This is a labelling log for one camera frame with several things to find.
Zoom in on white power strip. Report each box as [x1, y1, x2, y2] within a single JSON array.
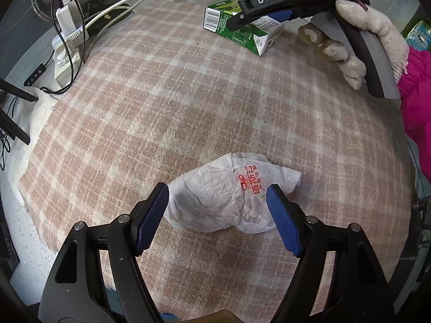
[[51, 26, 88, 87]]

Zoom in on green dish soap bottle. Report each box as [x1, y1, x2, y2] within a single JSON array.
[[402, 17, 431, 51]]

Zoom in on white cloth under tablecloth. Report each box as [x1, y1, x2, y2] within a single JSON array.
[[4, 87, 57, 205]]

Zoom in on right hand in white glove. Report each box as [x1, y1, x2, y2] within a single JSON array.
[[298, 0, 410, 90]]

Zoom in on black tripod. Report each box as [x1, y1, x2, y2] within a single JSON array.
[[0, 77, 40, 146]]

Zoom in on green white milk carton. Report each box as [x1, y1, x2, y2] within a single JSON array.
[[203, 0, 283, 56]]

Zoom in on white plastic bag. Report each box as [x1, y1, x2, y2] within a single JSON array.
[[164, 152, 302, 234]]

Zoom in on black inline cable controller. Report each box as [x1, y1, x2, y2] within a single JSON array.
[[23, 64, 46, 87]]

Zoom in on white charger adapter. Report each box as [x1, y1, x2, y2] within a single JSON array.
[[55, 0, 84, 39]]

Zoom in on pink sleeve forearm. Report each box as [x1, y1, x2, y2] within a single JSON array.
[[398, 47, 431, 181]]

